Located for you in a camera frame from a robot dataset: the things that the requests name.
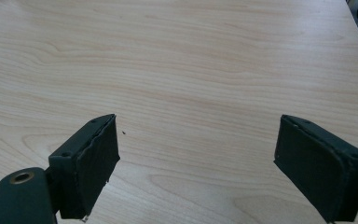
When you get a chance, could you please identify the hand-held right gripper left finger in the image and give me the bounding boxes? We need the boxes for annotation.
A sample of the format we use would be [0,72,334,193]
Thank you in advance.
[48,113,121,220]

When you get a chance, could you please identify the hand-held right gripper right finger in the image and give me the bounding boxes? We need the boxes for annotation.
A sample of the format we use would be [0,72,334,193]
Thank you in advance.
[273,114,358,224]

